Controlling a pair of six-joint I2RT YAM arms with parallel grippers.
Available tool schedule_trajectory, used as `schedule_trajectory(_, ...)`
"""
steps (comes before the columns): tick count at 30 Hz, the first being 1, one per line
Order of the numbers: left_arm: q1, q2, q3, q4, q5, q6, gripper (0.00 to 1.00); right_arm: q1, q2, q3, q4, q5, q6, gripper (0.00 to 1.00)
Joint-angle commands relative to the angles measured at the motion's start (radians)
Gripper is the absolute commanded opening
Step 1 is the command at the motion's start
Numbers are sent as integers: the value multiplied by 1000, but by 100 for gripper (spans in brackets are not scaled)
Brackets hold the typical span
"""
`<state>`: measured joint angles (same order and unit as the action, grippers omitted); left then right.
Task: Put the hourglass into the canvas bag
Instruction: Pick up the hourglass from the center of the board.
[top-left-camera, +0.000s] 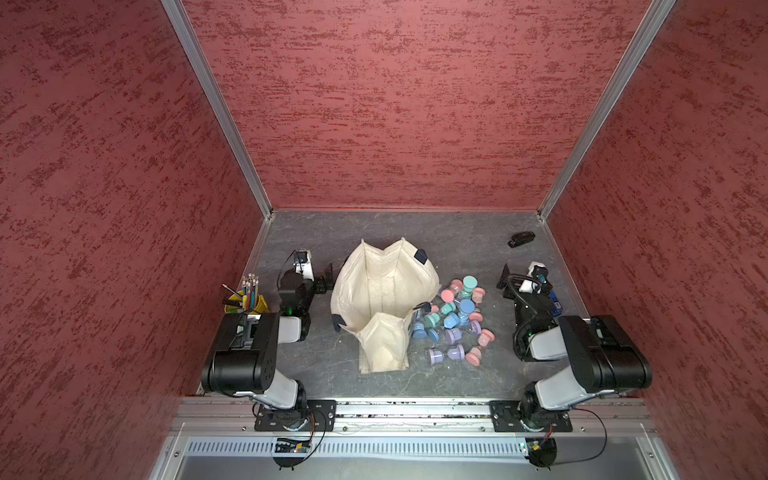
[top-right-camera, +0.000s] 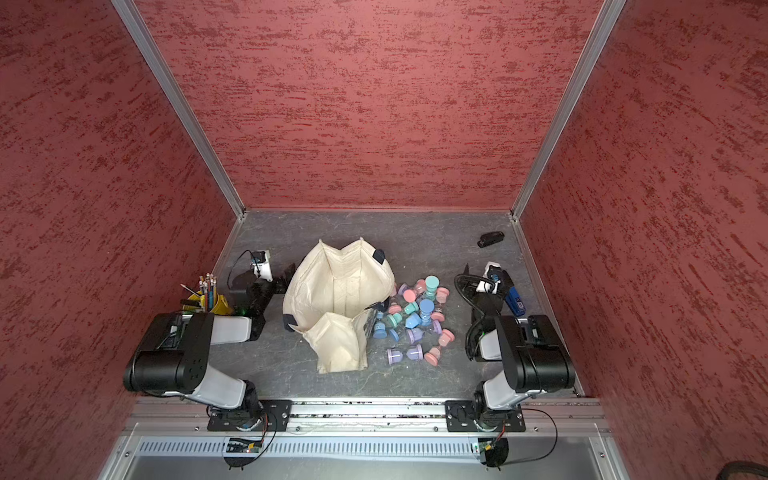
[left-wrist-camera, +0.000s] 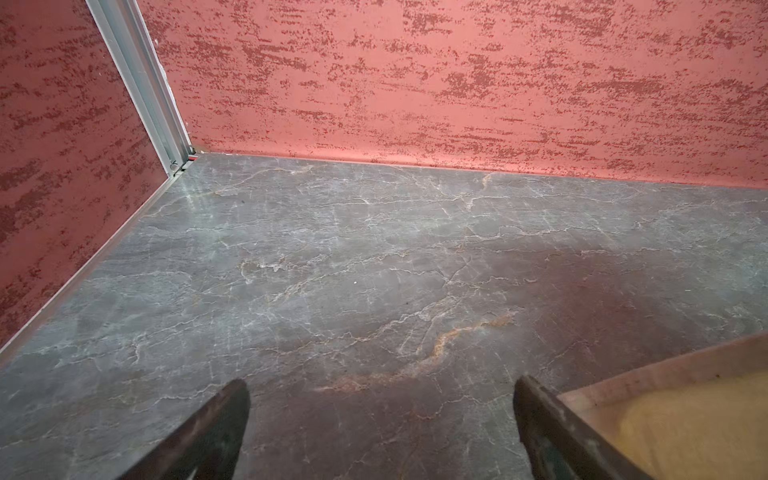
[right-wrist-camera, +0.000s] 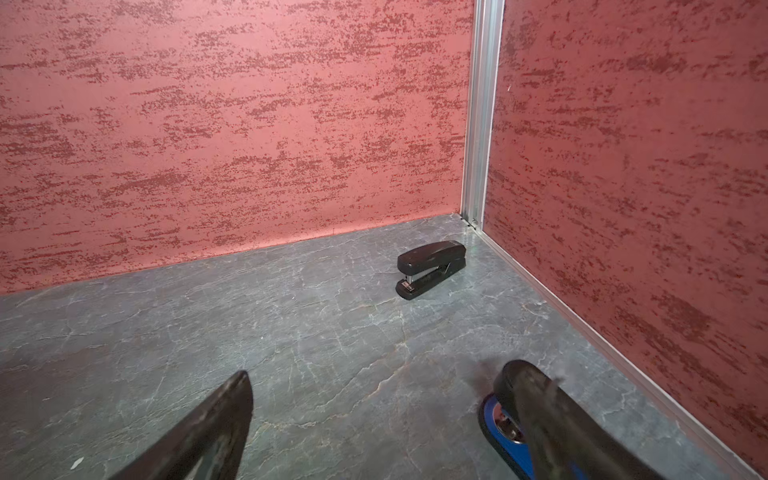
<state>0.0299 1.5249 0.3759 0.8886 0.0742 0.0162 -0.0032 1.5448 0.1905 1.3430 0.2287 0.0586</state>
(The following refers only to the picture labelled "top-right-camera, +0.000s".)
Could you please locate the pink hourglass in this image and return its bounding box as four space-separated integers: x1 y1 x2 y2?
431 287 450 322
397 279 426 303
423 329 455 366

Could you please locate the cream canvas tote bag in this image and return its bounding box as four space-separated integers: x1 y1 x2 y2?
283 238 395 374

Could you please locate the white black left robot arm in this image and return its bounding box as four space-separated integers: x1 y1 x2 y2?
123 263 296 434

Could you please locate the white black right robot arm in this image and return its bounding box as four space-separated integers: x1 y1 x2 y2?
446 267 576 433

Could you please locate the purple hourglass middle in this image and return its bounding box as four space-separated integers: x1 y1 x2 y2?
406 320 443 344

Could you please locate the purple hourglass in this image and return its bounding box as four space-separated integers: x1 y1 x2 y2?
406 320 443 344
386 345 424 366

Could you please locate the pink hourglass top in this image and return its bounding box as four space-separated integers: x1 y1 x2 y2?
397 279 426 303

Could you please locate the purple hourglass front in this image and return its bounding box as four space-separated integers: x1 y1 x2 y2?
386 345 424 366

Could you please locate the blue stapler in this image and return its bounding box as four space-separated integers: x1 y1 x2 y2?
505 287 526 318

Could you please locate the yellow pencil holder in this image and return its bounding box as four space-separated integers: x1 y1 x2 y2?
181 273 234 316

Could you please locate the small black device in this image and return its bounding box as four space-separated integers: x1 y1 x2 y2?
477 231 505 248

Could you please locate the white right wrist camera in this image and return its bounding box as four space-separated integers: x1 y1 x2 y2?
476 261 502 294

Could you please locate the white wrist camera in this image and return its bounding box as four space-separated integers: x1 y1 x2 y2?
476 261 502 294
250 250 274 282

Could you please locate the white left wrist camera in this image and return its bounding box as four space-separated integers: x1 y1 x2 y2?
250 250 274 282

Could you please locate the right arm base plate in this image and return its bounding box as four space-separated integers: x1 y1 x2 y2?
444 400 526 433

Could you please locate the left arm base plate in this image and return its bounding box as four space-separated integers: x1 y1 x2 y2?
207 399 293 434

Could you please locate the aluminium front rail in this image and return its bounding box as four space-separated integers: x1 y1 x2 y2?
122 397 613 437

